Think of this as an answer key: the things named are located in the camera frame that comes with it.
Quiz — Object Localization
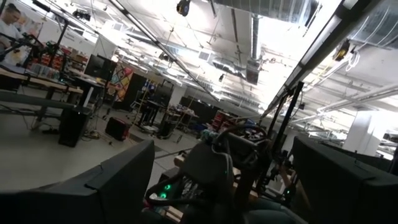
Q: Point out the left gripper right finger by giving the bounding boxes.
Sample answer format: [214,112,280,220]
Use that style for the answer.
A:
[292,136,398,224]

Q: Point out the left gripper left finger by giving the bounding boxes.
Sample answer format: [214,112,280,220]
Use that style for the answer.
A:
[0,139,155,224]

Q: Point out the black computer tower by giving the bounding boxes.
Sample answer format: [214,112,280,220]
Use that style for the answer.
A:
[58,107,90,147]

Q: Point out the black red equipment case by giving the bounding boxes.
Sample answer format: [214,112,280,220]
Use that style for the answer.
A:
[104,117,130,141]

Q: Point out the cluttered background desk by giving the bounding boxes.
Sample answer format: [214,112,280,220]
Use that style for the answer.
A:
[136,99,200,139]

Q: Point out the wooden workbench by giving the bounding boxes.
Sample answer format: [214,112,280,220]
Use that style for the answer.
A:
[0,67,85,131]

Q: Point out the colourful geometric poster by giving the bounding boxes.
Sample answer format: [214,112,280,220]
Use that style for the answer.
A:
[107,65,134,102]

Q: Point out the black computer monitor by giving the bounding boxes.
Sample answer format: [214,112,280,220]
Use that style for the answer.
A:
[83,54,118,82]

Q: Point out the overhead LED light bar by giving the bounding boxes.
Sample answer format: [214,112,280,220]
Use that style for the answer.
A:
[260,0,385,119]

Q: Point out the red storage bins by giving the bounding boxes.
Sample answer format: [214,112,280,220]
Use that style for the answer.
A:
[211,110,238,131]

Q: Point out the person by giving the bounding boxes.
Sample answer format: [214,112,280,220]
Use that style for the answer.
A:
[0,2,24,52]

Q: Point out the black rig post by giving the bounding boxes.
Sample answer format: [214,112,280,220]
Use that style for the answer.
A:
[261,81,305,162]

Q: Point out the ceiling cord reel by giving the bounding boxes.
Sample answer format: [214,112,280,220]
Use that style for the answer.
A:
[176,0,192,17]
[333,40,351,62]

